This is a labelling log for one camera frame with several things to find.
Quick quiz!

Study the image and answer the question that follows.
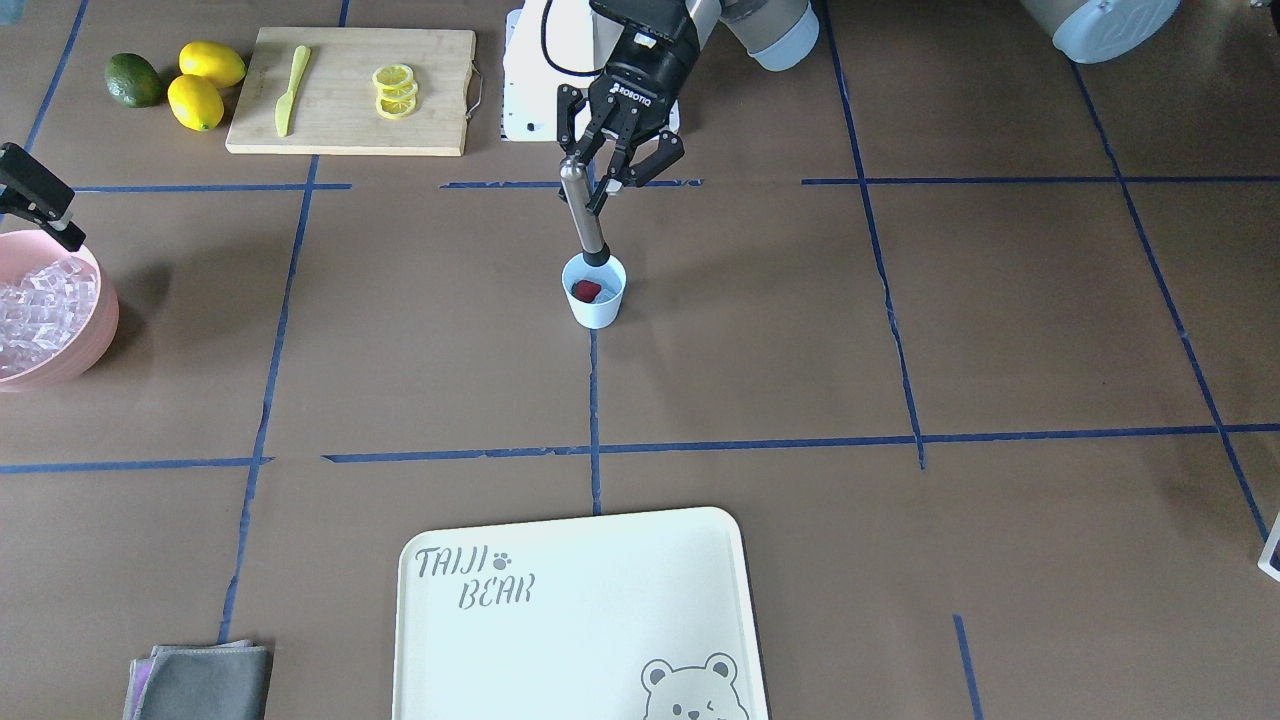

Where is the lemon slices stack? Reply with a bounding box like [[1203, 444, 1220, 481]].
[[371, 63, 419, 120]]

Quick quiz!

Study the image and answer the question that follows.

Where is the yellow lemon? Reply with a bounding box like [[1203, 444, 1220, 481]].
[[179, 41, 247, 88], [166, 74, 225, 132]]

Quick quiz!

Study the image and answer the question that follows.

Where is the steel muddler black tip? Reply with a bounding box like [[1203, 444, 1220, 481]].
[[559, 158, 611, 268]]

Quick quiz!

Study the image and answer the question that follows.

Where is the green lime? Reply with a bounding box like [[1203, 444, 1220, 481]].
[[104, 53, 165, 109]]

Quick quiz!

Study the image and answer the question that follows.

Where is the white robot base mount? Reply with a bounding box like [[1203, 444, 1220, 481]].
[[500, 0, 681, 142]]

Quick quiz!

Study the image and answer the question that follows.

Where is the wooden cutting board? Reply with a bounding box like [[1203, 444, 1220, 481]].
[[225, 26, 477, 158]]

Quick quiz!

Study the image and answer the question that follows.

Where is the red strawberry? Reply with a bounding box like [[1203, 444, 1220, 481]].
[[570, 279, 604, 304]]

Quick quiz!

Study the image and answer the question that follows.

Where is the light blue paper cup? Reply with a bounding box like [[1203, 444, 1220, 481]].
[[561, 252, 628, 331]]

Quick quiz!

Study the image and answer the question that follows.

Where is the white wire rack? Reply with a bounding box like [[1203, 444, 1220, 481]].
[[1256, 514, 1280, 582]]

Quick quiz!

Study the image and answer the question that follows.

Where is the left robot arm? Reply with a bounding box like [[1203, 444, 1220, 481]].
[[556, 1, 1178, 217]]

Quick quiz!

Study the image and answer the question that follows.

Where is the yellow plastic knife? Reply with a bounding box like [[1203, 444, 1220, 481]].
[[274, 45, 311, 138]]

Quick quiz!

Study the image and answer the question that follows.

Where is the cream bear print tray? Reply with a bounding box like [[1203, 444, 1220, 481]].
[[390, 507, 771, 719]]

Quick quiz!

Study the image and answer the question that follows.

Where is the pink bowl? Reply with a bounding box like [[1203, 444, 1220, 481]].
[[3, 229, 119, 393]]

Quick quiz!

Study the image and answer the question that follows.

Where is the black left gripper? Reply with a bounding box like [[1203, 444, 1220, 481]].
[[556, 26, 701, 217]]

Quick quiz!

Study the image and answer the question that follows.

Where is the folded grey cloth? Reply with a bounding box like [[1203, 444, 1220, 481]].
[[122, 641, 273, 719]]

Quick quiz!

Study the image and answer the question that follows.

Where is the clear ice cubes pile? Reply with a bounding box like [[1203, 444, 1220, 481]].
[[1, 256, 101, 377]]

